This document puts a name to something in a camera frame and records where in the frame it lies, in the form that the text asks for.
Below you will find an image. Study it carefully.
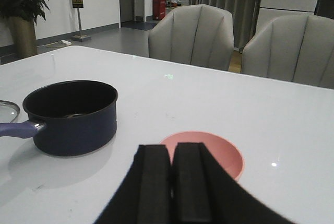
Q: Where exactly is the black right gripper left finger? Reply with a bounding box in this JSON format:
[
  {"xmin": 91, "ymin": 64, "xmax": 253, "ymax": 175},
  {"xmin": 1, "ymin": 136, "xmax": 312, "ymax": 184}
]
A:
[{"xmin": 95, "ymin": 145, "xmax": 171, "ymax": 223}]

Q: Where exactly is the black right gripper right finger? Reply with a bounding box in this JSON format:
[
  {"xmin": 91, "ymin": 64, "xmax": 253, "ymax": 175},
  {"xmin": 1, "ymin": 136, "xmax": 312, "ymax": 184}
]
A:
[{"xmin": 173, "ymin": 143, "xmax": 290, "ymax": 223}]

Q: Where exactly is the pink bowl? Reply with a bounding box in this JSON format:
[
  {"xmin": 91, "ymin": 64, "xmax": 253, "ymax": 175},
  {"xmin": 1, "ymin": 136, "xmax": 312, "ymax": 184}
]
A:
[{"xmin": 159, "ymin": 131, "xmax": 245, "ymax": 182}]

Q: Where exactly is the glass lid blue knob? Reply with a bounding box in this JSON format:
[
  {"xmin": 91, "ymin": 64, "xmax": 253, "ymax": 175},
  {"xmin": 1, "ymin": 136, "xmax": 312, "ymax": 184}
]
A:
[{"xmin": 0, "ymin": 100, "xmax": 20, "ymax": 123}]

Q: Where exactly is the dark blue saucepan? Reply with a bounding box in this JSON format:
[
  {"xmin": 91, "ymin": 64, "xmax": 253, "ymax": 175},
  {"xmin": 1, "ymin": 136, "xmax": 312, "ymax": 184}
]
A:
[{"xmin": 1, "ymin": 80, "xmax": 118, "ymax": 156}]

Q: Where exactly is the left grey upholstered chair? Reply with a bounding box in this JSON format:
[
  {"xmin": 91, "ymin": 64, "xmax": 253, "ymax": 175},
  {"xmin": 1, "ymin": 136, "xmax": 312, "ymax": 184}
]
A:
[{"xmin": 148, "ymin": 4, "xmax": 234, "ymax": 70}]

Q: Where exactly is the grey upholstered chair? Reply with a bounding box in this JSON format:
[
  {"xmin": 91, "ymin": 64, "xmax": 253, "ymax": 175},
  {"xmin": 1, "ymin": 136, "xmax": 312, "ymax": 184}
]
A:
[
  {"xmin": 241, "ymin": 15, "xmax": 333, "ymax": 89},
  {"xmin": 148, "ymin": 4, "xmax": 234, "ymax": 70}
]

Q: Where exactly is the right grey upholstered chair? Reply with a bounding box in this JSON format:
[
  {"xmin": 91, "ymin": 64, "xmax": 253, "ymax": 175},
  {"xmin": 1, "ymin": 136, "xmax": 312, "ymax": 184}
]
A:
[{"xmin": 241, "ymin": 15, "xmax": 333, "ymax": 89}]

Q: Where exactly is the red bin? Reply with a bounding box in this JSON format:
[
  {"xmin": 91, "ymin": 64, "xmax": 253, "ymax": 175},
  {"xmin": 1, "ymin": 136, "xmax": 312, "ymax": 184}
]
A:
[{"xmin": 152, "ymin": 0, "xmax": 166, "ymax": 20}]

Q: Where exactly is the yellow warning sign stand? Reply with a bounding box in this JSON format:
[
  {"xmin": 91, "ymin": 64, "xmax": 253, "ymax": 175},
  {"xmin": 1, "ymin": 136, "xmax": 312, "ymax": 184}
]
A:
[{"xmin": 71, "ymin": 0, "xmax": 91, "ymax": 42}]

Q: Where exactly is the potted green plant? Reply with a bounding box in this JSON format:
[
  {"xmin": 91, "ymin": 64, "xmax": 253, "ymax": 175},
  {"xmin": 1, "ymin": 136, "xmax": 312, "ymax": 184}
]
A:
[{"xmin": 1, "ymin": 0, "xmax": 48, "ymax": 59}]

